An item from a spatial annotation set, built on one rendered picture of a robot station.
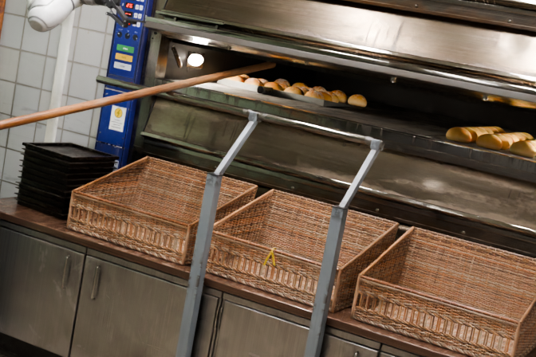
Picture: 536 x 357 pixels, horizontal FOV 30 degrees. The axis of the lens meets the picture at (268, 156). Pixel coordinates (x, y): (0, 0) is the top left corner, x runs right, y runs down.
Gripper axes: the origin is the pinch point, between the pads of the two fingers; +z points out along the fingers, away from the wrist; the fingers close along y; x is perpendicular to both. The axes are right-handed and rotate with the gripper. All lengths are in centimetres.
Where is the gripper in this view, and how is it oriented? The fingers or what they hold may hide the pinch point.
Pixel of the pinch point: (144, 2)
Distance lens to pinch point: 369.6
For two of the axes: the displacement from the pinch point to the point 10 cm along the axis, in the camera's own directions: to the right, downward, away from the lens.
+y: -1.8, 9.8, 1.3
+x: -4.5, 0.3, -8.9
